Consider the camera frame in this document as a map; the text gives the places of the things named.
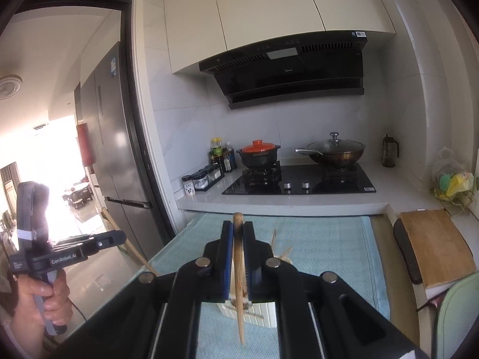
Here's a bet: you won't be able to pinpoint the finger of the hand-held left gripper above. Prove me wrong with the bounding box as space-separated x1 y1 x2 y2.
48 231 127 252

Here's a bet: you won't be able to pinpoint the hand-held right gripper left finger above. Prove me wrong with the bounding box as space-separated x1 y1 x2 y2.
56 220 235 359

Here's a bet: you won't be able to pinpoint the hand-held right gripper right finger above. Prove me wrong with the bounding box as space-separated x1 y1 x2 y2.
244 222 431 359

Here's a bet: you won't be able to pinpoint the cream ribbed utensil holder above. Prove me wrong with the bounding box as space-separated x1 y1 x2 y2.
216 288 278 330

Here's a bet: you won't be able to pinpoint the long wooden chopstick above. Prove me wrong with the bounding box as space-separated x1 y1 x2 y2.
233 212 246 345

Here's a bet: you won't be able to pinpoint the group of wooden chopsticks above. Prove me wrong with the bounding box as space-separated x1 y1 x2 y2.
269 228 293 261

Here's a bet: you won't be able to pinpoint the person's left forearm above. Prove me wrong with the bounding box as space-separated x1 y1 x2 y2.
0 295 51 359

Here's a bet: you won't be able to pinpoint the person's left hand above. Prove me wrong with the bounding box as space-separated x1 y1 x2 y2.
16 269 74 326

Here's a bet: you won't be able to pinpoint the wooden dining furniture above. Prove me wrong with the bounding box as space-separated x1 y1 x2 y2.
62 181 94 210

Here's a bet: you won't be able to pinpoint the teal woven mat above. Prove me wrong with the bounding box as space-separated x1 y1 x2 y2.
148 213 392 359

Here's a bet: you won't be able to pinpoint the red hanging item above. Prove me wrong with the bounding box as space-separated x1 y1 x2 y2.
77 123 94 168

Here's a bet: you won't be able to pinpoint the grey steel refrigerator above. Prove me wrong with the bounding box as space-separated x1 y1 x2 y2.
74 41 165 266

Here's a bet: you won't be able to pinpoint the dark sauce bottle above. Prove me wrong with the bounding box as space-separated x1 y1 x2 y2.
224 142 237 173

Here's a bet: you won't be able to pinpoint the yellow-capped oil bottle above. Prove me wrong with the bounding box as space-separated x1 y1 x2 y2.
210 137 225 174

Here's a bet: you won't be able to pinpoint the black pot with red lid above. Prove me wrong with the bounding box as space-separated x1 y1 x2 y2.
236 139 282 170

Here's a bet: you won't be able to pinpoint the black gas stove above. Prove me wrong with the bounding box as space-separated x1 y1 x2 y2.
222 161 376 196

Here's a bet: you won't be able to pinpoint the round ceiling fixture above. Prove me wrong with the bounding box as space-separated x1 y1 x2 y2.
0 75 23 101

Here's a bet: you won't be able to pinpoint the black wok with glass lid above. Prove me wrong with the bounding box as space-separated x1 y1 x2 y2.
295 132 366 168

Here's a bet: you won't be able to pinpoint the black tray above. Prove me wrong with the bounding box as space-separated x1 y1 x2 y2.
393 219 423 285

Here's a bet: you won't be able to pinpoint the wooden cutting board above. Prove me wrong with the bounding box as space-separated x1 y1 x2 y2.
400 209 478 289

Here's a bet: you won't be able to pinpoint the dark glass pitcher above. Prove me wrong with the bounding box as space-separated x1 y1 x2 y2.
382 134 400 168

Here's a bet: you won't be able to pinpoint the black range hood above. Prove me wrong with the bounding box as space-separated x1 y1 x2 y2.
198 29 369 110

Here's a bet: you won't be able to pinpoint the green cutting board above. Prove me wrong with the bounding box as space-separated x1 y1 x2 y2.
430 271 479 359

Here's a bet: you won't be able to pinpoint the clear plastic bag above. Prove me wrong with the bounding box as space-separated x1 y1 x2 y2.
432 147 479 215

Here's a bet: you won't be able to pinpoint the cream upper cabinets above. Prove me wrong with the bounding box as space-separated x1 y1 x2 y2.
163 0 396 74

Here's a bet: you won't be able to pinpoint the black cable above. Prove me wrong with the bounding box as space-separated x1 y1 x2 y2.
69 299 88 322

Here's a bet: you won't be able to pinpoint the black door frame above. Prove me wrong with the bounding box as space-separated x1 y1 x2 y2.
0 0 176 270

